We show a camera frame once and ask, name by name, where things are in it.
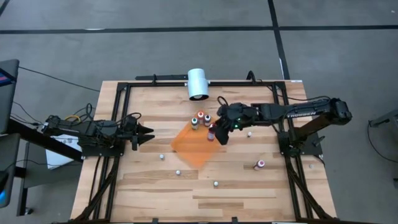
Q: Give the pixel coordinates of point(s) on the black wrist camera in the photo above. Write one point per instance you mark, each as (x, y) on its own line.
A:
(222, 136)
(130, 122)

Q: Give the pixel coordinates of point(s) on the black table edge bracket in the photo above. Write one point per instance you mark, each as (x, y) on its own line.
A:
(154, 221)
(234, 220)

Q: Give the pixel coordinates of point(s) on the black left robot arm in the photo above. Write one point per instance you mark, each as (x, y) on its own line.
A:
(87, 129)

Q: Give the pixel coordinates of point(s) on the orange-capped food coloring bottle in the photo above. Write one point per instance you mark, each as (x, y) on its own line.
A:
(200, 117)

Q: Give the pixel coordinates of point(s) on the white cylinder tube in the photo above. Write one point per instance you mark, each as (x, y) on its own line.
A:
(197, 84)

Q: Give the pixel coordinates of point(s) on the black aluminium table frame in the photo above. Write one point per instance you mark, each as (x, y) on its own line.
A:
(174, 84)

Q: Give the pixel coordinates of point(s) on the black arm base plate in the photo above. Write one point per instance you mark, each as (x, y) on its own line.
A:
(105, 152)
(311, 149)

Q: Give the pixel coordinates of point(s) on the white paper sheet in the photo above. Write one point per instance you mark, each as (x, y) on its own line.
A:
(59, 160)

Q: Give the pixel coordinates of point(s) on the flat black bar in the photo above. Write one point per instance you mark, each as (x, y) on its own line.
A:
(161, 77)

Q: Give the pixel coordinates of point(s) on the grey furniture piece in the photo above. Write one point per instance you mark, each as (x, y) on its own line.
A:
(387, 119)

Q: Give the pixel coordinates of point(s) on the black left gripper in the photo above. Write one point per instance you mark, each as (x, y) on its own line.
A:
(134, 133)

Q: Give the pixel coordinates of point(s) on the black desk beam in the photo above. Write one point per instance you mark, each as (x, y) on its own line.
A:
(21, 130)

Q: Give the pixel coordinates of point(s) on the dark grey monitor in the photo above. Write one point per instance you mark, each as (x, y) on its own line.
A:
(11, 155)
(7, 105)

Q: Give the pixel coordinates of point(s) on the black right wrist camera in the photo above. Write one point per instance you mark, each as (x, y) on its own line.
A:
(222, 136)

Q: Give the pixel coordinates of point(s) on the pink-capped food coloring bottle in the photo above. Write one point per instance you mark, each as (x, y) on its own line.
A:
(259, 164)

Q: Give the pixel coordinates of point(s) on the translucent orange plastic tray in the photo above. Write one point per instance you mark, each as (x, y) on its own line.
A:
(192, 149)

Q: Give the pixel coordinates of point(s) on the red-capped food coloring bottle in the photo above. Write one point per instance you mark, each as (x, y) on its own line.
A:
(211, 135)

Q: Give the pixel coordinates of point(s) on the black-capped food coloring bottle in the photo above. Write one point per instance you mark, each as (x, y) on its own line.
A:
(207, 120)

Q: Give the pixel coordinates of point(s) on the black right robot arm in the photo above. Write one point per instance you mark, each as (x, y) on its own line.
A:
(298, 113)

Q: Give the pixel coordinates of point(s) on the green-capped food coloring bottle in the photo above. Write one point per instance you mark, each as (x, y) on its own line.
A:
(194, 124)

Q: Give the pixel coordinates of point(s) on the black stand post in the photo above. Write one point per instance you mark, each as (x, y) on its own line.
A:
(21, 199)

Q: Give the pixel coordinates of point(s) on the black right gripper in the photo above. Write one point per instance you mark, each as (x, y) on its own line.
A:
(228, 116)

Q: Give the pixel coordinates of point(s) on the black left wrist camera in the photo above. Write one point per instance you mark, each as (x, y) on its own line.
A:
(130, 122)

